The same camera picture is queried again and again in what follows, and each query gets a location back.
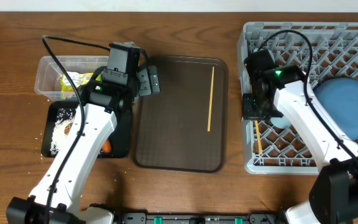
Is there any light blue cup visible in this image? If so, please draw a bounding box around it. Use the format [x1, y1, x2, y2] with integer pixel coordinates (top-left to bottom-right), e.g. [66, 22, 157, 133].
[270, 116, 291, 129]

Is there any yellow green snack wrapper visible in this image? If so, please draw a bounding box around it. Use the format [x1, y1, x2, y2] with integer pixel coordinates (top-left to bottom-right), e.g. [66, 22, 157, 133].
[60, 72, 93, 100]

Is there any wooden chopstick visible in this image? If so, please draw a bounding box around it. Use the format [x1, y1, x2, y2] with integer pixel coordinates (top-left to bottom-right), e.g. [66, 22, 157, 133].
[207, 67, 214, 132]
[254, 120, 263, 156]

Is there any pile of white rice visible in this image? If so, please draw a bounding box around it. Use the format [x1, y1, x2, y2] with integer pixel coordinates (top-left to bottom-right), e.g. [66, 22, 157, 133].
[50, 108, 76, 157]

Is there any orange carrot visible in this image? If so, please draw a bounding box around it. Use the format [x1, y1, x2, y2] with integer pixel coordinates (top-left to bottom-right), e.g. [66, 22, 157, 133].
[102, 140, 112, 154]

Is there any brown mushroom piece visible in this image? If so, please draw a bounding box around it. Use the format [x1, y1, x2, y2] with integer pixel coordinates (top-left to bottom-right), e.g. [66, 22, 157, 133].
[64, 123, 73, 136]

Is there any dark blue plate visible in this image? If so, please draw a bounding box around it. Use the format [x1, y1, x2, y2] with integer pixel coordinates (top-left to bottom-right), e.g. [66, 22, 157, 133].
[314, 78, 358, 141]

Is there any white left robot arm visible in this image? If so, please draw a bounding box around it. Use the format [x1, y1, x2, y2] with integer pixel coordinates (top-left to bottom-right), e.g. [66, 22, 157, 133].
[6, 42, 160, 223]

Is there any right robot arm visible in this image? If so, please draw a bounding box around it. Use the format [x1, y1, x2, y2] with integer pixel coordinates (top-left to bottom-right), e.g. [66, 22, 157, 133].
[242, 50, 358, 223]

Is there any grey dishwasher rack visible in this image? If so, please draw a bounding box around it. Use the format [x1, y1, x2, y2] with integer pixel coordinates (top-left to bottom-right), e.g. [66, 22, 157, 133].
[237, 22, 358, 175]

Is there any black plastic tray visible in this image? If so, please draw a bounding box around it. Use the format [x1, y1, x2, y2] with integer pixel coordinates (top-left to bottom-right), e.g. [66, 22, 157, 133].
[41, 101, 132, 158]

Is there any clear plastic bin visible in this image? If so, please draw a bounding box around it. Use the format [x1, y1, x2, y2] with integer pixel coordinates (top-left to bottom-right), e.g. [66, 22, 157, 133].
[35, 55, 108, 101]

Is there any brown serving tray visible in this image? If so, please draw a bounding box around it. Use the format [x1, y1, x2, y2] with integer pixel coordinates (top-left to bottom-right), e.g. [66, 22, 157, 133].
[133, 55, 228, 173]

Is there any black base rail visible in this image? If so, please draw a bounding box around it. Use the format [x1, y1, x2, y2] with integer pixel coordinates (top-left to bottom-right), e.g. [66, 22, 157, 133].
[79, 205, 288, 224]

